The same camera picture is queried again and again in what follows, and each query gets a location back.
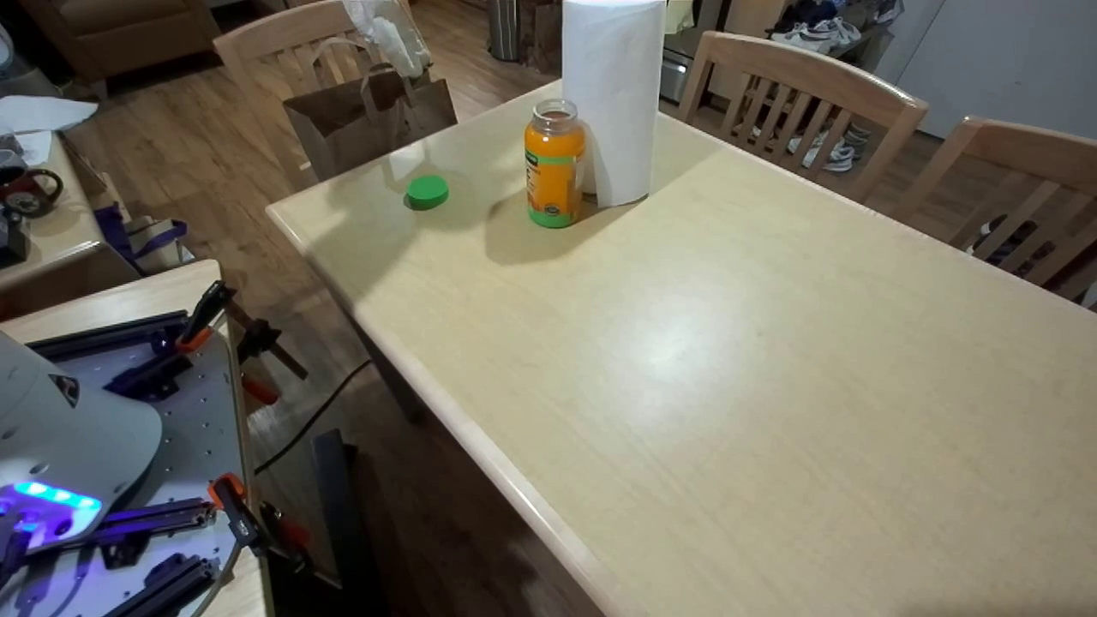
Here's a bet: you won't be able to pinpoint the brown paper bag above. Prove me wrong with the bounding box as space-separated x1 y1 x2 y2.
281 63 459 187

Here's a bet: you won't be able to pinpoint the orange juice jar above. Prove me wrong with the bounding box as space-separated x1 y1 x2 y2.
519 96 593 232

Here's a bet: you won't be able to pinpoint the green round lid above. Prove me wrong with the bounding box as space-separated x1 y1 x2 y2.
399 173 451 214

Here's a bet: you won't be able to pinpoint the white paper towel roll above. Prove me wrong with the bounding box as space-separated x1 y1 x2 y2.
558 0 667 214

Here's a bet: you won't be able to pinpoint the black orange clamp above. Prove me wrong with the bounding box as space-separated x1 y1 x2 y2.
202 475 318 576
233 319 313 409
105 279 239 404

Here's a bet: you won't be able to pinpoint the white sneaker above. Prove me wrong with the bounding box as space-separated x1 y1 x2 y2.
798 128 863 177

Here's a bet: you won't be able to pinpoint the light wooden chair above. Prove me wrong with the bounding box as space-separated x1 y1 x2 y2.
675 28 932 203
210 0 358 117
902 115 1097 307

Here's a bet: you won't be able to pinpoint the grey mounting plate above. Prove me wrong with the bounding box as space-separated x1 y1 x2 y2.
0 324 249 617

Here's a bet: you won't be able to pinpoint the white sneakers on rack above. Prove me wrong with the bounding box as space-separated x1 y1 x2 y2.
770 12 870 63

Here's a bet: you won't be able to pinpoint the purple white object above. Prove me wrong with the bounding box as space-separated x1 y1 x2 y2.
93 203 195 279

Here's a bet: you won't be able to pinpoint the small wooden robot table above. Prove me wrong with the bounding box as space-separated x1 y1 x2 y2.
0 257 271 617

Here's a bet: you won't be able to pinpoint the black metal bar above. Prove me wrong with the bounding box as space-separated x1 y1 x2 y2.
26 310 190 364

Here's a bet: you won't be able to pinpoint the wooden side table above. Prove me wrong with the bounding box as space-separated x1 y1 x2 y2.
0 129 111 296

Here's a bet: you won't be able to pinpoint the brown sofa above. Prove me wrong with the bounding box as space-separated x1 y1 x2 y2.
15 0 226 84

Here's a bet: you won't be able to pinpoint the black round object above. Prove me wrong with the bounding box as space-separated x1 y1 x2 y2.
0 164 68 223

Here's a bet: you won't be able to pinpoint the white paper sheet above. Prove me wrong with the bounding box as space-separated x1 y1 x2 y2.
0 93 102 168

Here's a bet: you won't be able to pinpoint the black floor cable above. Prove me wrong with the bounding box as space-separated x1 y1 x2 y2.
249 357 381 476

